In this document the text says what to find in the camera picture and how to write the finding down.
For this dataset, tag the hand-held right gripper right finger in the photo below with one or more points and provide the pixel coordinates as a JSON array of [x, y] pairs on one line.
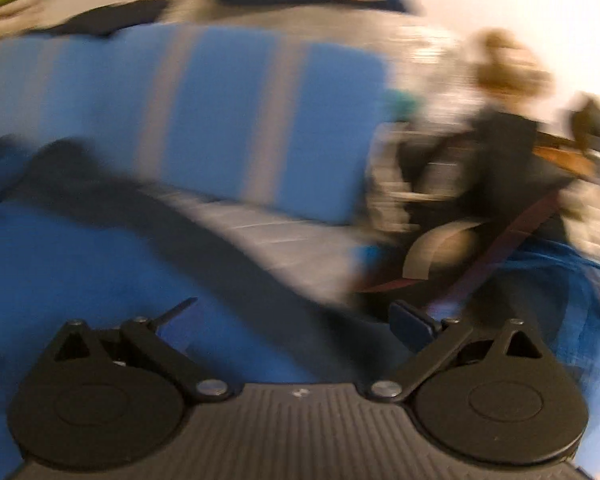
[[412, 325]]

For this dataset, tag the blue and navy fleece robe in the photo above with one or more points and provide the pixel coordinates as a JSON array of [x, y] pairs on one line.
[[80, 270]]

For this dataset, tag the blue grey-striped cushion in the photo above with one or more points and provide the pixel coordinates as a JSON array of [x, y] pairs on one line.
[[25, 90], [220, 125]]

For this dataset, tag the black cloth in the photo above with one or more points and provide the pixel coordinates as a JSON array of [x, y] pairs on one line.
[[110, 15]]

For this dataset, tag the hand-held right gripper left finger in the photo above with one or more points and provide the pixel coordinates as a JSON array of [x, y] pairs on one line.
[[152, 340]]

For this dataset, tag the grey quilted sofa cover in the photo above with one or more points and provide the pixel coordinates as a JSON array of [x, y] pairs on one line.
[[280, 245]]

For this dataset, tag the brown teddy bear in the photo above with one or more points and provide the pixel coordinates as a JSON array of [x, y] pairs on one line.
[[510, 67]]

